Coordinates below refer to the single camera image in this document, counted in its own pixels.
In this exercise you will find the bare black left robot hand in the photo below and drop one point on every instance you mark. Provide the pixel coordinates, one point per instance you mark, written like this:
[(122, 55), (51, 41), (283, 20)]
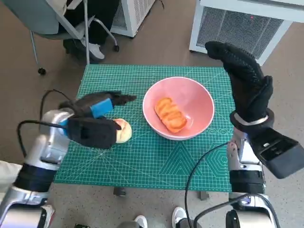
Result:
[(95, 104)]

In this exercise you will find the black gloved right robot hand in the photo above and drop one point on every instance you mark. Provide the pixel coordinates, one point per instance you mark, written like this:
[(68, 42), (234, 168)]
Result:
[(249, 90)]

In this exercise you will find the pink bowl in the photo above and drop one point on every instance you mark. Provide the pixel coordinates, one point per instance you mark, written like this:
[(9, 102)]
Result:
[(194, 99)]

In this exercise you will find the long orange bread loaf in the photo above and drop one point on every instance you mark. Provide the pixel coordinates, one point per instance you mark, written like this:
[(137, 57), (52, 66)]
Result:
[(171, 114)]

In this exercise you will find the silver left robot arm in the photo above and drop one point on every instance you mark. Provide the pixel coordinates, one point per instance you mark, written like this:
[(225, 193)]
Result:
[(47, 147)]

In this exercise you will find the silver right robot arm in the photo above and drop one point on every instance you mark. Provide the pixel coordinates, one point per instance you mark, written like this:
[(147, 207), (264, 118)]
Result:
[(247, 183)]

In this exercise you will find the round pale bread bun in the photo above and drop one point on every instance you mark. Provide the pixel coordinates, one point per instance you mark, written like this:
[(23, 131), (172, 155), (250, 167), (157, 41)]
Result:
[(126, 135)]

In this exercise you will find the large white mesh-front cabinet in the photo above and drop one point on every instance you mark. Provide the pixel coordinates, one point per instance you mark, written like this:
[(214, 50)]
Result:
[(237, 26)]

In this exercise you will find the green cutting mat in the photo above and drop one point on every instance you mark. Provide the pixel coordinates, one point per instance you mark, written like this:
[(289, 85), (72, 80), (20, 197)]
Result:
[(142, 161)]

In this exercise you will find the seated person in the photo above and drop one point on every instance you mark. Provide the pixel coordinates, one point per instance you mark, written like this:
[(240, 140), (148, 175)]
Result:
[(102, 19)]

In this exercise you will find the small white mesh-front cabinet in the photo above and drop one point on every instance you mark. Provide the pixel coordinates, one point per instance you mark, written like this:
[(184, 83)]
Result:
[(137, 14)]

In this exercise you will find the grey-blue office chair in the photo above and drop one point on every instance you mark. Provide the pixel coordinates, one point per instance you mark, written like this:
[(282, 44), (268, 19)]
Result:
[(35, 19)]

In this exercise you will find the white shoe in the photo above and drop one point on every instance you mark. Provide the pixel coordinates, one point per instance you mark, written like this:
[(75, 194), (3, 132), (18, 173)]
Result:
[(141, 221), (178, 213)]

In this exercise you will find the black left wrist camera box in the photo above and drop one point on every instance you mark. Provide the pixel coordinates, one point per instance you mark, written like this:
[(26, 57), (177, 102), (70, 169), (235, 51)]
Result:
[(92, 133)]

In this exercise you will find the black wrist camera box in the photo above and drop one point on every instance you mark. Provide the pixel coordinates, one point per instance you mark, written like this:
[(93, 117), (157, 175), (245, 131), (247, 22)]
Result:
[(92, 133), (278, 152)]

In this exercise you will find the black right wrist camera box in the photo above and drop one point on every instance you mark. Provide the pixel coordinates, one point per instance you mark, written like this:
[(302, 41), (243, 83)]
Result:
[(278, 152)]

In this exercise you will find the grey table bracket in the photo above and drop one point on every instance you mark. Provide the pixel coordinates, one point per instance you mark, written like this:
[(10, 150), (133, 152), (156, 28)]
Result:
[(203, 195), (119, 192)]

